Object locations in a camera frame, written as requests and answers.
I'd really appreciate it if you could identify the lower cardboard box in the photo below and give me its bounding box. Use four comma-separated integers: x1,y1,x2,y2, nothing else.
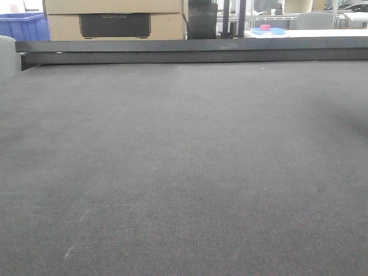
47,13,186,41

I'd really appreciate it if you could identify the blue tray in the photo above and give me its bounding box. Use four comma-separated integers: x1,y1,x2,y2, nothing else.
251,27,286,35

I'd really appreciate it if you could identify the pink block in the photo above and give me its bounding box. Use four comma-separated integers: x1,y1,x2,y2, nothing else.
259,24,270,32

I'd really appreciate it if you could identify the upper cardboard box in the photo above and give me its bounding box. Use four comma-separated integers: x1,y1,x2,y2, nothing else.
45,0,189,14

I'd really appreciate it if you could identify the grey chair back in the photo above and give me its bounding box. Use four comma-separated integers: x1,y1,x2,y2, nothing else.
0,35,21,80

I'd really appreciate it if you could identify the grey office chair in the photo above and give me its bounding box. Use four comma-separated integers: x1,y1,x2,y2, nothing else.
289,12,333,30

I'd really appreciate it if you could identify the white background table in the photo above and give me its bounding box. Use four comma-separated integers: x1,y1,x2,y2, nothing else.
244,28,367,39

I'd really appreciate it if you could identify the blue plastic crate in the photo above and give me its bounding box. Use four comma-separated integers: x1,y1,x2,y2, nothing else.
0,13,50,41

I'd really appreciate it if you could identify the dark conveyor belt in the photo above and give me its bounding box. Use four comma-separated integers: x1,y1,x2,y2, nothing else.
1,62,367,275

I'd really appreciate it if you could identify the black stacked container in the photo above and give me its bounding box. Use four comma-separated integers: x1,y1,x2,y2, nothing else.
187,0,218,40

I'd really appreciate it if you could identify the black conveyor end rail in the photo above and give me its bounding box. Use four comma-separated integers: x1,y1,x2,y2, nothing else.
15,36,367,65

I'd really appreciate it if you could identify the black vertical post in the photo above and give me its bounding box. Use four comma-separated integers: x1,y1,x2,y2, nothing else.
237,0,247,38

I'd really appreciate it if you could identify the cardboard box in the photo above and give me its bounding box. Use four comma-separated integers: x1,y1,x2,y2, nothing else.
45,0,189,14
47,13,186,41

